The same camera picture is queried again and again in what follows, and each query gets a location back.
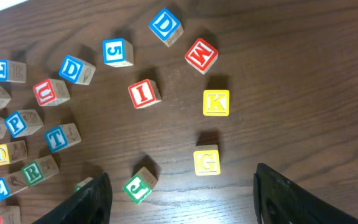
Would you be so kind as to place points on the red E block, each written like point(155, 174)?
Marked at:
point(10, 215)

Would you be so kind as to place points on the red I block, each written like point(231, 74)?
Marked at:
point(144, 93)

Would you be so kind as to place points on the blue D block right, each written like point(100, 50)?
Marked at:
point(166, 27)

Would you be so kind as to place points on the yellow K block right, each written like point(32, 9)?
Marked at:
point(216, 102)

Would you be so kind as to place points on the yellow O block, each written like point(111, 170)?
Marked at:
point(12, 152)

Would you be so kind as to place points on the blue D block left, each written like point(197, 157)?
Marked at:
point(76, 70)

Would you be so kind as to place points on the green J block right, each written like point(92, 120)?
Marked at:
point(140, 186)

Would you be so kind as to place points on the blue 5 block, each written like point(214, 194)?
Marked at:
point(118, 53)

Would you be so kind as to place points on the blue L block top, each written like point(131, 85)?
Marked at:
point(12, 71)

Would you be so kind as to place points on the green R block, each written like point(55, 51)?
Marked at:
point(39, 170)

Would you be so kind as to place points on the yellow G block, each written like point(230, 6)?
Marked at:
point(206, 160)

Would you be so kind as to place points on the blue T block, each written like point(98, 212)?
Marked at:
point(62, 136)

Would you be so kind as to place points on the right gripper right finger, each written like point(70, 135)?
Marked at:
point(277, 199)

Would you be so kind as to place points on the red M block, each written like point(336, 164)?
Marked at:
point(201, 55)

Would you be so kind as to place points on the blue 2 block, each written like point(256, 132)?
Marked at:
point(12, 184)

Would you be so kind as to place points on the red U block top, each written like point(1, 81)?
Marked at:
point(51, 92)

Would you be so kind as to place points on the green 4 block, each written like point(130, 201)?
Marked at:
point(81, 184)

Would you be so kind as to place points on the blue P block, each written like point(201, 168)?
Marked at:
point(23, 123)

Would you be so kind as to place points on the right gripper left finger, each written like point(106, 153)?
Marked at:
point(91, 204)

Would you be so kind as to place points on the blue d block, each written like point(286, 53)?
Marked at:
point(166, 27)
point(76, 70)

